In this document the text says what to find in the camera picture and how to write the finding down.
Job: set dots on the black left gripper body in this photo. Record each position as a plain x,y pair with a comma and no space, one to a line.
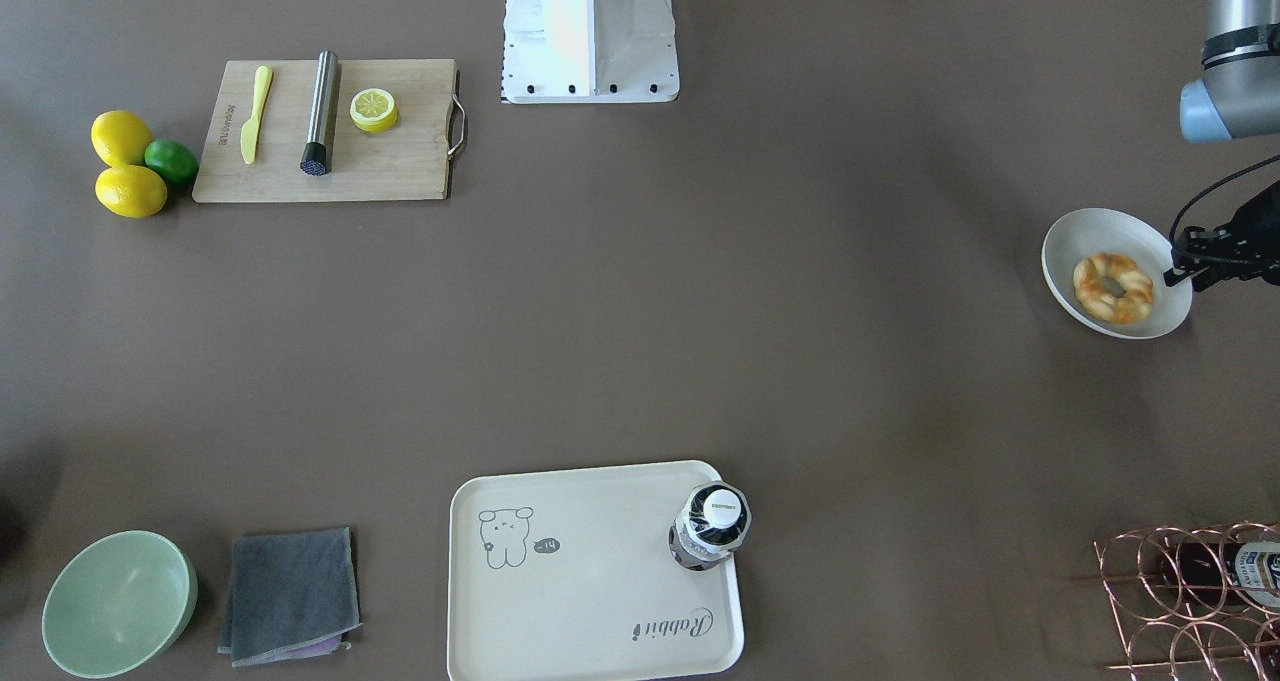
1262,229

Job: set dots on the white round plate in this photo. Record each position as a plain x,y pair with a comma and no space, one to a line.
1092,230

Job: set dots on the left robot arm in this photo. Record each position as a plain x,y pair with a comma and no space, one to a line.
1236,96

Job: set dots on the twisted glazed donut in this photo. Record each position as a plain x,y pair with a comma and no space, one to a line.
1112,287

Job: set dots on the dark tea bottle on tray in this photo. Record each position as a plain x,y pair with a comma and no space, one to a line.
710,527

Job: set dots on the cream rabbit tray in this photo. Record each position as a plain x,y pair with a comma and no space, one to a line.
568,575

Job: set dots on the dark bottle in rack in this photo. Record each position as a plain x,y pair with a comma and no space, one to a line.
1224,575

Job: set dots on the wooden cutting board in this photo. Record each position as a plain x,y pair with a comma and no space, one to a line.
411,162

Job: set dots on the half lemon slice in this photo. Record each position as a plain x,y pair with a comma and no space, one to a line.
373,110

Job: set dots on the steel cylindrical muddler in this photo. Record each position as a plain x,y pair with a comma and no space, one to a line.
315,160

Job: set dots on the yellow plastic knife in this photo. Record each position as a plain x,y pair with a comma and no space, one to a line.
249,136

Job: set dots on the grey folded cloth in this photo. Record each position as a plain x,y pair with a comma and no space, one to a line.
291,596

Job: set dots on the green lime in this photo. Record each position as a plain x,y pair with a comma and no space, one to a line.
176,164

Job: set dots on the lower yellow lemon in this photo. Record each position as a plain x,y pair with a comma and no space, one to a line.
131,191

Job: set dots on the yellow lemon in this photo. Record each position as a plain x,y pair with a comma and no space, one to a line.
120,138
131,191

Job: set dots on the upper yellow lemon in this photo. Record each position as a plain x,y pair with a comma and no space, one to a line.
120,138

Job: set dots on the green bowl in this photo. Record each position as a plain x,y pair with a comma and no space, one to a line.
120,602

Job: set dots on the copper wire bottle rack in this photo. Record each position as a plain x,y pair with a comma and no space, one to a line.
1165,638

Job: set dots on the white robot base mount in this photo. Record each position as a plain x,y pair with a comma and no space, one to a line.
589,52

